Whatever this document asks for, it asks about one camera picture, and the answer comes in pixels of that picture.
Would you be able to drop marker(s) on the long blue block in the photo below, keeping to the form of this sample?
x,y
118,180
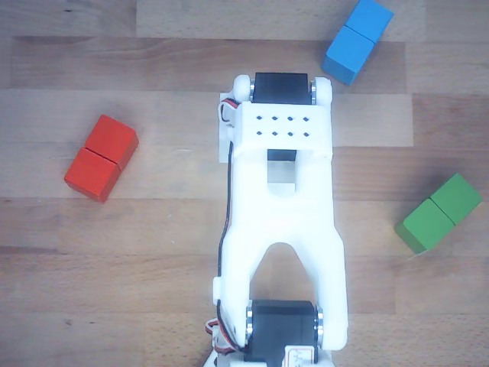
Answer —
x,y
355,42

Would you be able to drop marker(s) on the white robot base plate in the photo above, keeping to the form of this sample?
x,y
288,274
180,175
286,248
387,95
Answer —
x,y
212,361

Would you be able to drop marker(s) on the long red block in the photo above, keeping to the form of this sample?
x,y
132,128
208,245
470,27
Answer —
x,y
99,160

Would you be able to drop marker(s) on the white label with red border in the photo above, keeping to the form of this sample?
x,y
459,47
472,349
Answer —
x,y
302,357

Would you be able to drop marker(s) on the long green block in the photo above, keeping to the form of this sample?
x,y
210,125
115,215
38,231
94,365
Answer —
x,y
435,218

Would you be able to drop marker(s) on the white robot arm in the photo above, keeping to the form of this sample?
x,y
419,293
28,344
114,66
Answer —
x,y
282,214

